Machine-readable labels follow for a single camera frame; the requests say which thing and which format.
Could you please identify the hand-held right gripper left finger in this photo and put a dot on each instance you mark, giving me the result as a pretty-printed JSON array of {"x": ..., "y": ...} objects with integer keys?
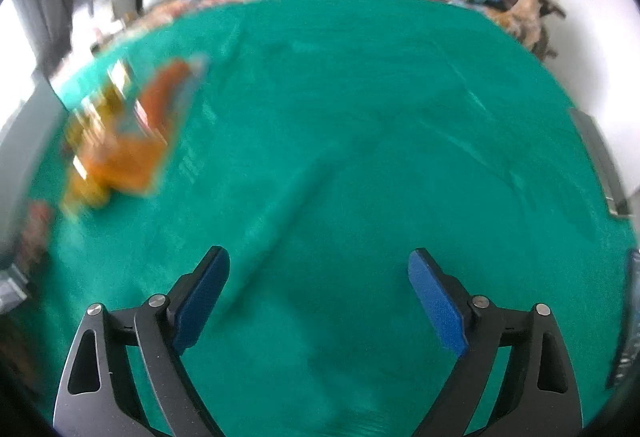
[{"x": 202, "y": 297}]

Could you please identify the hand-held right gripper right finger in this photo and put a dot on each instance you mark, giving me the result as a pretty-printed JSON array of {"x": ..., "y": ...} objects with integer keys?
[{"x": 437, "y": 307}]

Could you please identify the orange snack packet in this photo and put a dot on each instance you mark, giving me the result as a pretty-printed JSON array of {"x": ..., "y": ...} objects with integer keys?
[{"x": 142, "y": 152}]

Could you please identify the yellow snack packet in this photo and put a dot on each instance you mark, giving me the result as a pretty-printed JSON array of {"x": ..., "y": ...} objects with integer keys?
[{"x": 100, "y": 107}]

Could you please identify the green blanket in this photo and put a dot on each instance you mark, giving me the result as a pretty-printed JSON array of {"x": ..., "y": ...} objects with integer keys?
[{"x": 350, "y": 157}]

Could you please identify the grey curtain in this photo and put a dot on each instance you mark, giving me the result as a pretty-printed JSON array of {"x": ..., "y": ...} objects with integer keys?
[{"x": 45, "y": 12}]

